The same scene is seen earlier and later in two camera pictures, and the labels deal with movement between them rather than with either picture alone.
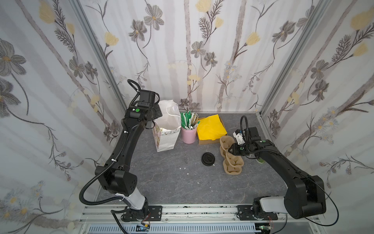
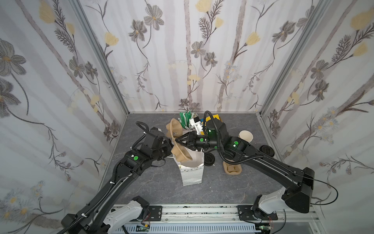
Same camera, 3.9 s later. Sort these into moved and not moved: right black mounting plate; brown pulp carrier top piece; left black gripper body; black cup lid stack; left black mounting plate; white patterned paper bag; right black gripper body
Moved: white patterned paper bag; right black gripper body; brown pulp carrier top piece; left black gripper body
Not moved: black cup lid stack; right black mounting plate; left black mounting plate
